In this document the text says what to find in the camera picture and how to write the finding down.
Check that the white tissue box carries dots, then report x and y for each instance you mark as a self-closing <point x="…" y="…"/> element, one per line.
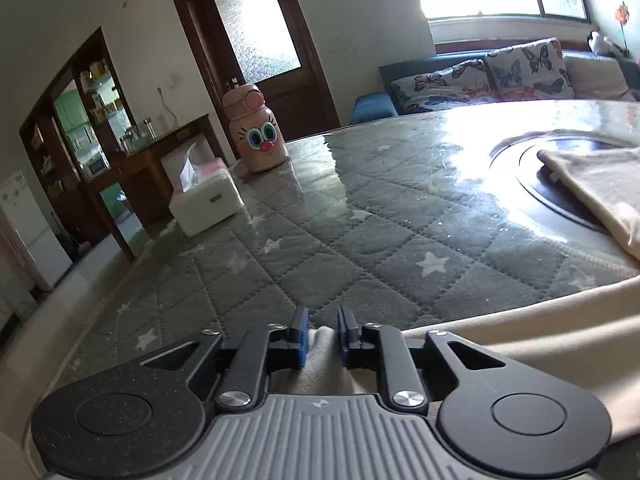
<point x="205" y="205"/>

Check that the blue sofa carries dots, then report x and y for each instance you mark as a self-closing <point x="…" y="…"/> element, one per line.
<point x="372" y="107"/>

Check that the grey star quilted table cover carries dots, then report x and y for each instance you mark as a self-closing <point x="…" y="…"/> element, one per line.
<point x="350" y="260"/>

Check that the beige cushion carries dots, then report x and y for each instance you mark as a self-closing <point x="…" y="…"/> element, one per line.
<point x="595" y="77"/>

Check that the white refrigerator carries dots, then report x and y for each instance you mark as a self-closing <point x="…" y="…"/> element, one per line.
<point x="30" y="240"/>

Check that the glass jar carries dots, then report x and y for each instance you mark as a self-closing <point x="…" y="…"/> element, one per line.
<point x="148" y="129"/>

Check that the colourful pinwheel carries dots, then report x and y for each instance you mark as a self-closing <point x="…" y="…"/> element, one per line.
<point x="621" y="12"/>

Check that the dark wooden door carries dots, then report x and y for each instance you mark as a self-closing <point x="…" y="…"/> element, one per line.
<point x="280" y="95"/>

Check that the panda plush toy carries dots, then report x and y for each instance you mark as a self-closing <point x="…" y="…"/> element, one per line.
<point x="600" y="42"/>

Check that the cream cotton garment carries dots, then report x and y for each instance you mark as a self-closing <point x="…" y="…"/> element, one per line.
<point x="550" y="350"/>

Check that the black round induction cooktop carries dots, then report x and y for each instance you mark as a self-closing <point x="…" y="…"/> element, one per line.
<point x="545" y="200"/>

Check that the pink cartoon water bottle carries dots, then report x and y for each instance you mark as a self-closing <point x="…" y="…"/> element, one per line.
<point x="255" y="155"/>

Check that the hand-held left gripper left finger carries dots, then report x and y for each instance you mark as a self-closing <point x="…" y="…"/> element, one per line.
<point x="300" y="335"/>

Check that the wooden display cabinet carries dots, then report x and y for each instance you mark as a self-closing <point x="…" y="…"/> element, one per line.
<point x="90" y="125"/>

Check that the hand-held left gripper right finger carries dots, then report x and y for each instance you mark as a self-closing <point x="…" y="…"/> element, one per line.
<point x="346" y="335"/>

